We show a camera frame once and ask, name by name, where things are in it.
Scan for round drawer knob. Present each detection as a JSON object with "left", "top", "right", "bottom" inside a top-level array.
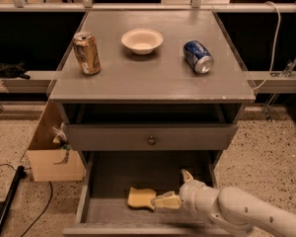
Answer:
[{"left": 147, "top": 136, "right": 156, "bottom": 145}]

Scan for white paper bowl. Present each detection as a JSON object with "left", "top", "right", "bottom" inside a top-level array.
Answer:
[{"left": 121, "top": 29, "right": 164, "bottom": 55}]

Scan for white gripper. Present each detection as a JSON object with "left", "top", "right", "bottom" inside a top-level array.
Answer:
[{"left": 151, "top": 169, "right": 219, "bottom": 214}]

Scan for gold soda can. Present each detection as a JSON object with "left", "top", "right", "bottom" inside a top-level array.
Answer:
[{"left": 73, "top": 32, "right": 101, "bottom": 75}]

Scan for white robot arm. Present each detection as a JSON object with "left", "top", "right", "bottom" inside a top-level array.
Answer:
[{"left": 151, "top": 169, "right": 296, "bottom": 237}]

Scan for closed top drawer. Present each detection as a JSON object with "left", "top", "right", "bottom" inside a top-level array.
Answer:
[{"left": 64, "top": 124, "right": 238, "bottom": 151}]

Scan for yellow sponge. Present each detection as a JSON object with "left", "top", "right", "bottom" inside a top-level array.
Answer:
[{"left": 127, "top": 187, "right": 156, "bottom": 210}]

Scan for cardboard box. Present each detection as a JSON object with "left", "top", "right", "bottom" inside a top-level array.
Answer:
[{"left": 27, "top": 102, "right": 86, "bottom": 182}]

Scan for white cable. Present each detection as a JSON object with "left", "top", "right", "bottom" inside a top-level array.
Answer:
[{"left": 252, "top": 1, "right": 282, "bottom": 92}]

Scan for black bar on floor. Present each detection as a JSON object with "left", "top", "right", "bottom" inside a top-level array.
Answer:
[{"left": 0, "top": 166, "right": 27, "bottom": 235}]

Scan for open middle drawer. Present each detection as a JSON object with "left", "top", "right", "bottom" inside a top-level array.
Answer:
[{"left": 63, "top": 151, "right": 233, "bottom": 237}]

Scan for blue soda can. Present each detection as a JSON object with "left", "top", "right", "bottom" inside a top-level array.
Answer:
[{"left": 184, "top": 40, "right": 214, "bottom": 74}]

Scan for black floor cable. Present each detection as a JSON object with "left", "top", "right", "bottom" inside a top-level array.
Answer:
[{"left": 0, "top": 163, "right": 54, "bottom": 237}]

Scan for metal frame rail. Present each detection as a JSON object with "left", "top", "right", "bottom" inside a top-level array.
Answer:
[{"left": 0, "top": 2, "right": 296, "bottom": 14}]

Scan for grey drawer cabinet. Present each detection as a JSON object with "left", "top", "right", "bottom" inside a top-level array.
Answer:
[{"left": 46, "top": 9, "right": 257, "bottom": 170}]

